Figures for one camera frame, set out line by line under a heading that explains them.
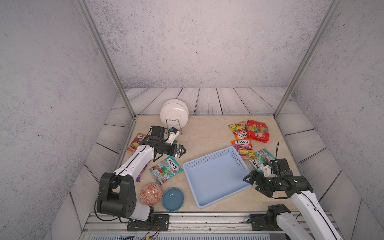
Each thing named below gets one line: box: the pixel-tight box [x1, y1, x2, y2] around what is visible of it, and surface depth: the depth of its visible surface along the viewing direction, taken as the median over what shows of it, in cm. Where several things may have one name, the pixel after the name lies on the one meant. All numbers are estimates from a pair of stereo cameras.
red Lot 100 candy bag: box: [246, 120, 270, 143], surface depth 106 cm
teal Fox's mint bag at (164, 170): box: [149, 156, 184, 186], surface depth 91 cm
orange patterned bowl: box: [139, 182, 163, 206], surface depth 82 cm
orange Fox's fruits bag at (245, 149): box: [231, 140, 258, 161], surface depth 101 cm
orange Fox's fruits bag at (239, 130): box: [228, 121, 249, 140], surface depth 111 cm
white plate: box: [160, 98, 189, 129], surface depth 106 cm
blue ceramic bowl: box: [161, 187, 185, 212], surface depth 80 cm
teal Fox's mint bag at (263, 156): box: [248, 148, 276, 173], surface depth 96 cm
